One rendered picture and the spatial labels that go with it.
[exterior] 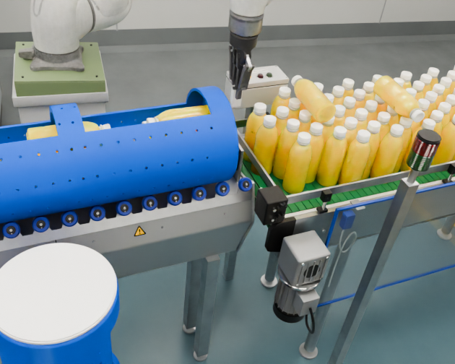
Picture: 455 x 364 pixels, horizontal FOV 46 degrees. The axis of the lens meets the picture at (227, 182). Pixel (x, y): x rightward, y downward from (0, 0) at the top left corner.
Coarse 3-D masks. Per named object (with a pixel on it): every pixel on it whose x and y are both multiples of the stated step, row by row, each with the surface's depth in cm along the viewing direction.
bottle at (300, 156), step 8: (296, 144) 163; (304, 144) 162; (296, 152) 163; (304, 152) 163; (288, 160) 167; (296, 160) 164; (304, 160) 164; (288, 168) 168; (296, 168) 166; (304, 168) 166; (288, 176) 169; (296, 176) 168; (304, 176) 169; (288, 184) 171; (296, 184) 170; (304, 184) 172; (288, 192) 173; (296, 192) 172
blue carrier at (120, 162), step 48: (192, 96) 163; (0, 144) 128; (48, 144) 131; (96, 144) 135; (144, 144) 139; (192, 144) 144; (0, 192) 128; (48, 192) 133; (96, 192) 139; (144, 192) 147
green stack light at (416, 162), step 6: (408, 156) 146; (414, 156) 143; (420, 156) 142; (408, 162) 146; (414, 162) 144; (420, 162) 143; (426, 162) 143; (414, 168) 145; (420, 168) 144; (426, 168) 144
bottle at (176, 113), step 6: (180, 108) 151; (186, 108) 151; (192, 108) 151; (198, 108) 152; (204, 108) 152; (162, 114) 149; (168, 114) 149; (174, 114) 149; (180, 114) 149; (186, 114) 150; (192, 114) 150; (198, 114) 151; (204, 114) 151; (156, 120) 148; (162, 120) 148
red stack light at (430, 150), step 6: (414, 144) 143; (420, 144) 140; (426, 144) 139; (432, 144) 139; (438, 144) 140; (414, 150) 143; (420, 150) 141; (426, 150) 140; (432, 150) 140; (426, 156) 141; (432, 156) 142
